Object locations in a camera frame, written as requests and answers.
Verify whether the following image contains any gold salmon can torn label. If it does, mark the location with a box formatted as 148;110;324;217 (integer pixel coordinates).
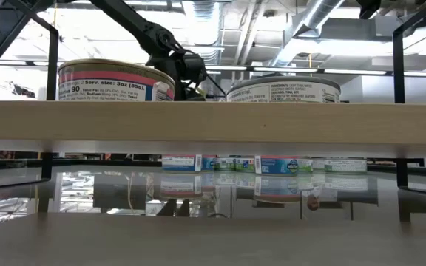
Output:
57;58;176;102

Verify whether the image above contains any silver spiral ventilation duct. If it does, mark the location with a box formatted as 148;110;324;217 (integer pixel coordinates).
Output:
270;0;347;68

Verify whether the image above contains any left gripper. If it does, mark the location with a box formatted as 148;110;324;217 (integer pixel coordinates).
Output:
174;52;209;101

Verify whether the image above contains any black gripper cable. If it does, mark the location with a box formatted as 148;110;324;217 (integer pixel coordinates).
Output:
204;72;228;98

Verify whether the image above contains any wooden shelf with black frame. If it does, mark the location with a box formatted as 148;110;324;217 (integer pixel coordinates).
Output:
0;0;426;197

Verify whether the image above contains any flexible silver duct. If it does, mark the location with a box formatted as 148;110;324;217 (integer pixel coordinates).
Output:
192;0;222;64

